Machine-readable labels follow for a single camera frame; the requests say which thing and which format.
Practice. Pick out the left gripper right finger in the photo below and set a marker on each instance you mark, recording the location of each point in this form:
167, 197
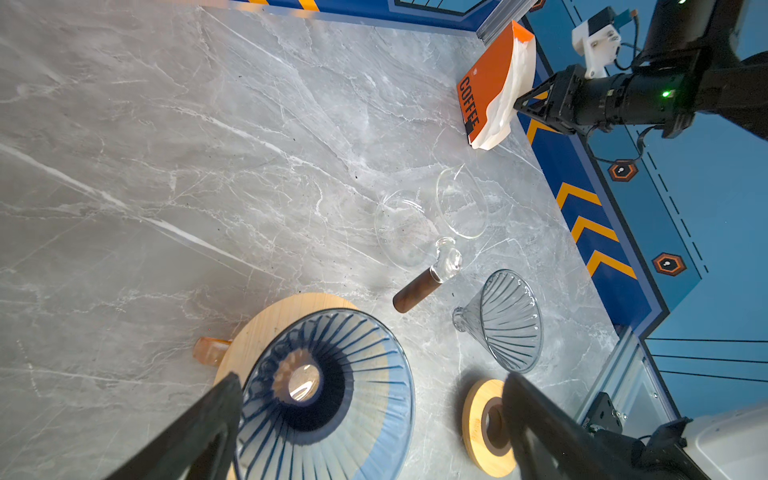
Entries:
542, 437

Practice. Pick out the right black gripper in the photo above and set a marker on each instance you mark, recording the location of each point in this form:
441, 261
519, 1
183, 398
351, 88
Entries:
661, 96

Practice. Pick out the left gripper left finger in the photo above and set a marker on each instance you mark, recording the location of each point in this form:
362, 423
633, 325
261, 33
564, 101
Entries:
200, 444

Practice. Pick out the coffee filter bag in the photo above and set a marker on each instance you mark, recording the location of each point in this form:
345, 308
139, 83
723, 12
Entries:
488, 91

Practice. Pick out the blue glass dripper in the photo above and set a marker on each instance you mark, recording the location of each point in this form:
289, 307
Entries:
331, 397

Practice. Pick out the grey glass dripper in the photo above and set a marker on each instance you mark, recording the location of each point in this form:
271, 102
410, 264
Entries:
505, 318

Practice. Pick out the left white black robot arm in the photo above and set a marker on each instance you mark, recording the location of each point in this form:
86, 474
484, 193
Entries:
733, 446

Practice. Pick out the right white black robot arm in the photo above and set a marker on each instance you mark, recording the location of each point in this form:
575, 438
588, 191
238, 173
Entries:
688, 65

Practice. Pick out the amber glass pitcher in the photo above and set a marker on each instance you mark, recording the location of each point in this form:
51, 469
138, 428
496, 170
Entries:
210, 351

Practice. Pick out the right aluminium corner post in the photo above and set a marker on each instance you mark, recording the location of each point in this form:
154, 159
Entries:
503, 14

